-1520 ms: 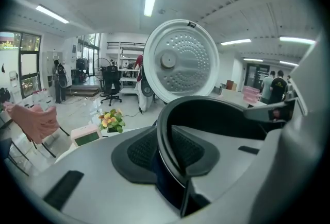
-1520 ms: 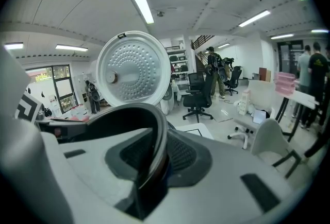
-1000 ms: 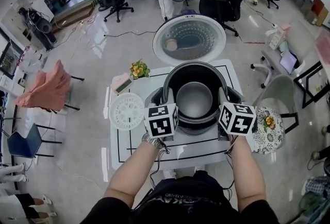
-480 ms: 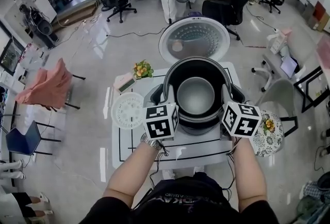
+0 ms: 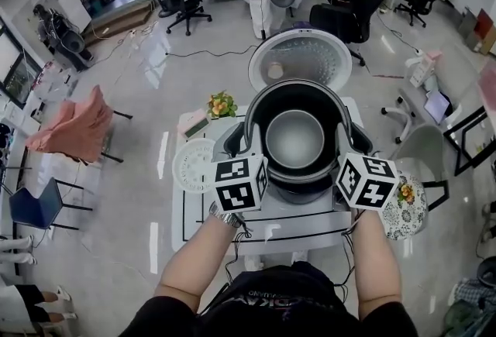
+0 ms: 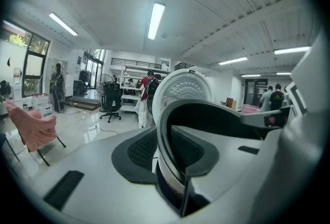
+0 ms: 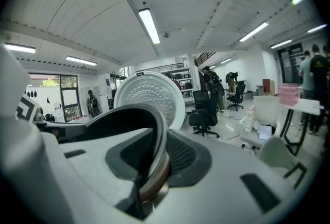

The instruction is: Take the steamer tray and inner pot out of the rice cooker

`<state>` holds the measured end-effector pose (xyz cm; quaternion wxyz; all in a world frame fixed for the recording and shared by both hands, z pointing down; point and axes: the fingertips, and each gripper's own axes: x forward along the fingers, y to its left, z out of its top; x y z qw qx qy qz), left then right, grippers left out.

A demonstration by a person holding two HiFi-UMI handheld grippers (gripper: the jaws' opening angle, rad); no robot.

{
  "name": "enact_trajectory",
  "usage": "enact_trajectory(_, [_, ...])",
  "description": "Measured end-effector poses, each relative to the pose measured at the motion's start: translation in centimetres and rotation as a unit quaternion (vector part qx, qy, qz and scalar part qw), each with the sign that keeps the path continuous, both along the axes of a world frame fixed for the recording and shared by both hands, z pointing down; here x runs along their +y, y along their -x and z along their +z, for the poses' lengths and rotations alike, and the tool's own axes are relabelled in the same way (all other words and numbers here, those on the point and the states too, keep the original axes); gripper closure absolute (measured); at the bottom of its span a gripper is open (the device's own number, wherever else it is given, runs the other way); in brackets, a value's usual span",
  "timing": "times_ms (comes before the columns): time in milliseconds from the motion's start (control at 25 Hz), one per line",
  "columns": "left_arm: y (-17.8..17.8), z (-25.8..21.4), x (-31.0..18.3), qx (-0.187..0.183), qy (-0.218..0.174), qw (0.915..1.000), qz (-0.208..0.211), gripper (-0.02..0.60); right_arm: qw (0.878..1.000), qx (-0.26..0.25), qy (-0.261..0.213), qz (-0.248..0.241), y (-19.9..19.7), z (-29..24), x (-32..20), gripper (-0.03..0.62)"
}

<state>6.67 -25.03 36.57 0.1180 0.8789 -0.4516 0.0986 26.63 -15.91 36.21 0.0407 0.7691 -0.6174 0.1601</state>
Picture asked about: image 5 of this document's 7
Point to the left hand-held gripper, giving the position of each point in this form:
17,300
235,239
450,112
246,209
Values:
236,196

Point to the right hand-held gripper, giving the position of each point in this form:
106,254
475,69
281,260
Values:
368,188

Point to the dark pot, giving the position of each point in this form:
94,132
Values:
294,139

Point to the white steamer tray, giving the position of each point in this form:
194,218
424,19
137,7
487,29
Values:
191,165

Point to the person's left forearm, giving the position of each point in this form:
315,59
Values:
193,262

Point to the person's right forearm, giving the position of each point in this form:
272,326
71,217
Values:
374,258

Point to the potted orange flowers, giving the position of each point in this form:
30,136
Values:
221,105

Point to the pink digital clock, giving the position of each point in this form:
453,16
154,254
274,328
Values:
191,124

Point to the white office chair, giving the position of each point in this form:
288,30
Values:
410,111

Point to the pale moulded chair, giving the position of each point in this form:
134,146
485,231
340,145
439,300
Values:
422,149

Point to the small orange flower bunch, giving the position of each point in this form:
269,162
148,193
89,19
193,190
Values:
406,193

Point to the silver wristwatch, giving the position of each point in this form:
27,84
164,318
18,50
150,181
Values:
224,215

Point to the purple flat pad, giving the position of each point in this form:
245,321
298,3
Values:
437,107

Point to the floral patterned stool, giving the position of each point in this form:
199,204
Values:
407,219

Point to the white and pink carton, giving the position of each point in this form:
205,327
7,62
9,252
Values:
422,68

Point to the dark blue rice cooker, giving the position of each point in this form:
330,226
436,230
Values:
302,52

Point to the black framed desk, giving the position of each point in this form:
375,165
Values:
465,119

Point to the person's black t-shirt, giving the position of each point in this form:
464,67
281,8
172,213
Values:
271,308

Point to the red brown boards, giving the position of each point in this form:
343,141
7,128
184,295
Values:
482,29

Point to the pink cloth covered chair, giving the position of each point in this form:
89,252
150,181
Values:
73,126

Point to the wooden platform step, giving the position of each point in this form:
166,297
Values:
116,23

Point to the green plastic bag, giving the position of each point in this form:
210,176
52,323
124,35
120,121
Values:
461,316

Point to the blue chair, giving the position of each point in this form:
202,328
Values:
35,203

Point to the black framed window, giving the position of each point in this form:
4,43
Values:
15,72

